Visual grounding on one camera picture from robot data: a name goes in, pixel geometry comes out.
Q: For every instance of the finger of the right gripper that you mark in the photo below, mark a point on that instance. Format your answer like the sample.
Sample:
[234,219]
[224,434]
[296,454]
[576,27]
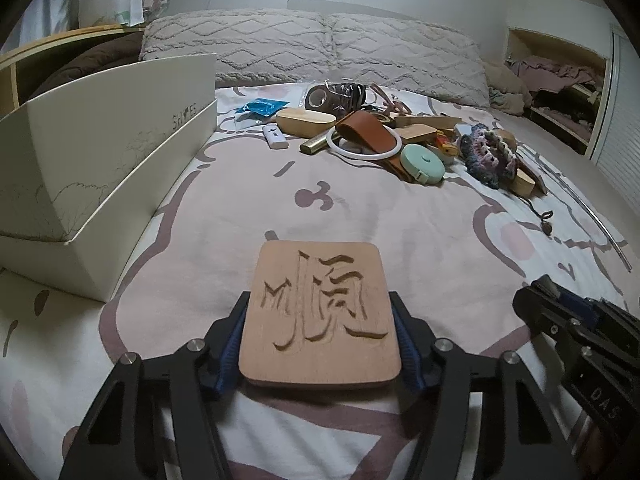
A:
[544,316]
[587,310]

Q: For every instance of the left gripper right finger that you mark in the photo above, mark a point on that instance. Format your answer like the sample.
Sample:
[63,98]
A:
[519,435]

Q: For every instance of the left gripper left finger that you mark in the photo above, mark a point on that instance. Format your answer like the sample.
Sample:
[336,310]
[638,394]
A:
[119,437]

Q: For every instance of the purple crochet piece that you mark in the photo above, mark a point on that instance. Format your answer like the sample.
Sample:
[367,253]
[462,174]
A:
[487,157]

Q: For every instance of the mint green tape measure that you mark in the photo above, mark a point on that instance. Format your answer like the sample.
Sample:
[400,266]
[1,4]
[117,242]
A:
[422,164]

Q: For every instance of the carved wooden character block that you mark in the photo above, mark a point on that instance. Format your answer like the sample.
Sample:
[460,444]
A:
[319,317]

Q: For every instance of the brown leather sleeve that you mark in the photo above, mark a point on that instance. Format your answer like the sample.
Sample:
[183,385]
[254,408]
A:
[364,129]

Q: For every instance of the metal rod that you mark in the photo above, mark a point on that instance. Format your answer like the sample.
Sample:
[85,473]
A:
[557,177]

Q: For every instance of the oval wooden block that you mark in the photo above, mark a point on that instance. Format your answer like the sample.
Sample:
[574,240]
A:
[527,184]

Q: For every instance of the white louvered door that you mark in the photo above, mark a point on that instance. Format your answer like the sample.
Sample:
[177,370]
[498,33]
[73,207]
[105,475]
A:
[616,153]

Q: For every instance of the beige plush cushion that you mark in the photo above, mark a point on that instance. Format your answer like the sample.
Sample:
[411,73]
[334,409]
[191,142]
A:
[507,92]

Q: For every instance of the long wooden strip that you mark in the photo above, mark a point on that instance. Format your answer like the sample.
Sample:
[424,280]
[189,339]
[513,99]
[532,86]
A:
[437,122]

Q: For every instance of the small wooden block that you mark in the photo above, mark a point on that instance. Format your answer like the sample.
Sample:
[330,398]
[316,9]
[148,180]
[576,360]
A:
[416,133]

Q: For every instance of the brass metal bar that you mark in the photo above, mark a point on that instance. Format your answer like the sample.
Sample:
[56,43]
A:
[314,145]

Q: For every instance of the oval wooden box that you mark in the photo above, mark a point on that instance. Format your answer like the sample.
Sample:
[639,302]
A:
[303,123]

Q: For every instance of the right beige knitted pillow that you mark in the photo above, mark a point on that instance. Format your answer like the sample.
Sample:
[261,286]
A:
[429,59]

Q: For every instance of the beige knitted pillow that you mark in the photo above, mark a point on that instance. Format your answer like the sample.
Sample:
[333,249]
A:
[429,59]
[252,47]

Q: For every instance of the white shoe box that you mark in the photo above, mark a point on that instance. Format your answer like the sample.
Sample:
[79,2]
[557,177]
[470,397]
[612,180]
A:
[65,151]

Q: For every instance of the white usb stick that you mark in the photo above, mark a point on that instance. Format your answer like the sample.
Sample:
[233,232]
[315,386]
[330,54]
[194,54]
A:
[274,137]

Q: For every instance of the blue foil packet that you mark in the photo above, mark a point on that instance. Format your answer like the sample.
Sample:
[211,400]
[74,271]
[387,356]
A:
[263,108]

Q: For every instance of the left beige knitted pillow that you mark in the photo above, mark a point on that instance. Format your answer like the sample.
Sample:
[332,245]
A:
[252,47]

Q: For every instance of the wooden bedside shelf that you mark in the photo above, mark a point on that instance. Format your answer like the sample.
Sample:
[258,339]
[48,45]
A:
[23,69]

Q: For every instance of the brown folded blanket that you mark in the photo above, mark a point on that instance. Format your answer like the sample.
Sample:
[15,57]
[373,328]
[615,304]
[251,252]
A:
[117,52]

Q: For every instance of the wall niche with clothes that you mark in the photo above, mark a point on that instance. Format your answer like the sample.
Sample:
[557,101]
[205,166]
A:
[567,82]

